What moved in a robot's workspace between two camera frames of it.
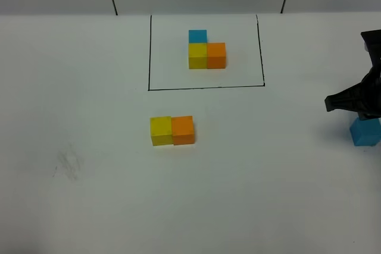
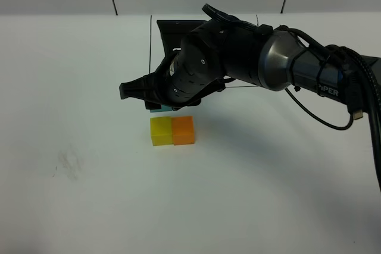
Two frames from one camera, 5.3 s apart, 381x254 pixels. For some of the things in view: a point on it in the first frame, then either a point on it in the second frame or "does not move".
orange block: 183,130 does not move
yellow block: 161,130 does not move
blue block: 365,132 to 164,108
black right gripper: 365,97 to 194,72
